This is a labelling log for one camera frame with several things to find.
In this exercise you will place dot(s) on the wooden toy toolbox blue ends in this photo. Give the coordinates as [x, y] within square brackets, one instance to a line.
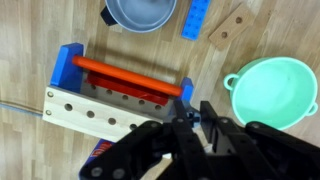
[86, 113]

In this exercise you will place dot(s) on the red toy plank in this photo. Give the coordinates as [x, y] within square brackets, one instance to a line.
[126, 88]

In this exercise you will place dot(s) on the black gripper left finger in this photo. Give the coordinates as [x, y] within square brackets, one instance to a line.
[150, 150]

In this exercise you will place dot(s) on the grey toy cooking pot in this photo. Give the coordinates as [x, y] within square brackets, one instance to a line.
[143, 15]

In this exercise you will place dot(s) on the blue grey toy bolt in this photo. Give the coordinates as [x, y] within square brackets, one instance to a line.
[192, 117]

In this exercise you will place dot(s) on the blue studded toy brick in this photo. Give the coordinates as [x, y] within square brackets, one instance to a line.
[196, 18]

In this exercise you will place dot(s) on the wooden block with two holes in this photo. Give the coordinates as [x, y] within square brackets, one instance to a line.
[231, 26]

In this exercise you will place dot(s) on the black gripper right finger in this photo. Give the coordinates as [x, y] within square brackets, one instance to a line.
[266, 153]

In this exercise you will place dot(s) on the mint green plastic bowl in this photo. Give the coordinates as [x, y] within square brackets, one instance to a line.
[273, 93]

